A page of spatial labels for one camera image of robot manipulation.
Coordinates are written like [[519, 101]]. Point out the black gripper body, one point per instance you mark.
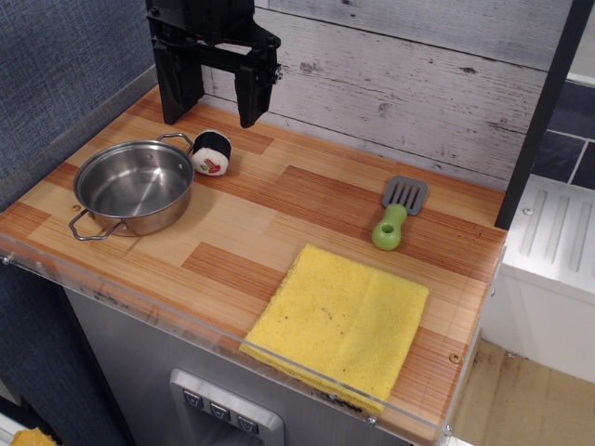
[[218, 34]]

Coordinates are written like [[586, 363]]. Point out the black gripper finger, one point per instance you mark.
[[253, 88], [180, 78]]

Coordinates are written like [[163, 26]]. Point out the stainless steel pot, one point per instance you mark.
[[133, 188]]

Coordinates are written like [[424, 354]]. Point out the plush sushi roll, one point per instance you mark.
[[211, 153]]

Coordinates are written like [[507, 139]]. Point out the clear acrylic edge guard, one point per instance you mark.
[[137, 342]]

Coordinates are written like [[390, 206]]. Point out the yellow folded cloth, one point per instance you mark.
[[339, 326]]

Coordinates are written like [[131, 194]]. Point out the silver dispenser button panel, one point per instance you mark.
[[212, 415]]

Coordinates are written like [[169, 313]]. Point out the white radiator cabinet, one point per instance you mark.
[[542, 301]]

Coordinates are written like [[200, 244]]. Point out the yellow object bottom left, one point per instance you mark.
[[32, 437]]

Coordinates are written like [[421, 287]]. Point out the left dark frame post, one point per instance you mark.
[[169, 114]]

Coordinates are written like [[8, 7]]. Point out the dark frame post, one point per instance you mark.
[[563, 58], [169, 114]]

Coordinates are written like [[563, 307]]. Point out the grey spatula green handle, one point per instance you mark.
[[403, 197]]

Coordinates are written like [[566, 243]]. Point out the right dark frame post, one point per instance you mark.
[[563, 58]]

